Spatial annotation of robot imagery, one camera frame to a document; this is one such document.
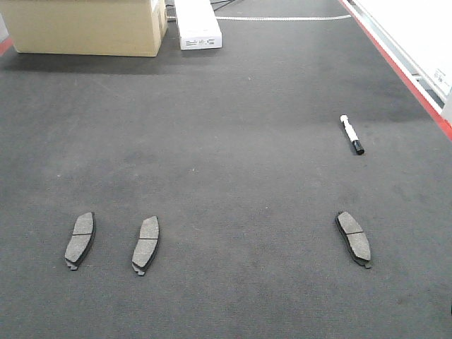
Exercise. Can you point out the grey brake pad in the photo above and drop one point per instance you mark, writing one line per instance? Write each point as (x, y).
(355, 238)
(81, 240)
(146, 246)

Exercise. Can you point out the long white box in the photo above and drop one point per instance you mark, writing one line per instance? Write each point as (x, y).
(197, 25)

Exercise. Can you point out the red and white conveyor rail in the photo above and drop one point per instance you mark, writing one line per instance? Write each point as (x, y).
(414, 37)

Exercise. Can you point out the black and white marker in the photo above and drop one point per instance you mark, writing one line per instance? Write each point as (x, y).
(352, 134)

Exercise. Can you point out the cardboard box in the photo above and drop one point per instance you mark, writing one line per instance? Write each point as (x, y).
(106, 28)

